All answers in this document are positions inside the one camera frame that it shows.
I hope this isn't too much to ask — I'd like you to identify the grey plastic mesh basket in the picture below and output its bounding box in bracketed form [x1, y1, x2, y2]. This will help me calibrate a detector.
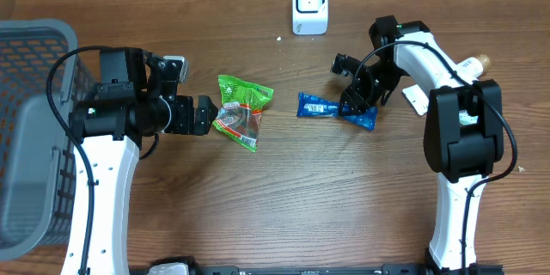
[1, 19, 78, 261]

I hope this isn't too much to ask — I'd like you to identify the green snack bag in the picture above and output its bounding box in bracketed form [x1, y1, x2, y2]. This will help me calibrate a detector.
[213, 75, 273, 152]

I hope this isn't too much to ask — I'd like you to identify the white tube gold cap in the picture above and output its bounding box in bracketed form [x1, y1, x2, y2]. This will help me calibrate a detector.
[402, 54, 492, 116]

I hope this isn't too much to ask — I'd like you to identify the light teal tissue pack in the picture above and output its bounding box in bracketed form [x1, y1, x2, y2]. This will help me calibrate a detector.
[459, 110, 478, 125]

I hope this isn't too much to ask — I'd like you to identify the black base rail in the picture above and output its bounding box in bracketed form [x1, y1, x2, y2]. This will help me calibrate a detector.
[130, 256, 504, 275]

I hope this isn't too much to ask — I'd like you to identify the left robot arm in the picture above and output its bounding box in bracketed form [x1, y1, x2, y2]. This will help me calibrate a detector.
[58, 46, 218, 274]

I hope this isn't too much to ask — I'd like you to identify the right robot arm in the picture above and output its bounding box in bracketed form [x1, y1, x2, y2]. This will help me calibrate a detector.
[331, 15, 504, 274]

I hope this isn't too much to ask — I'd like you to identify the white barcode scanner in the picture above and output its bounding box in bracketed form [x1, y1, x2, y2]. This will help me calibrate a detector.
[292, 0, 329, 36]

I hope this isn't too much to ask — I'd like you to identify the blue snack wrapper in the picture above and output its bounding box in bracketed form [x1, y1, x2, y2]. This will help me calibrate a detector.
[296, 92, 378, 131]

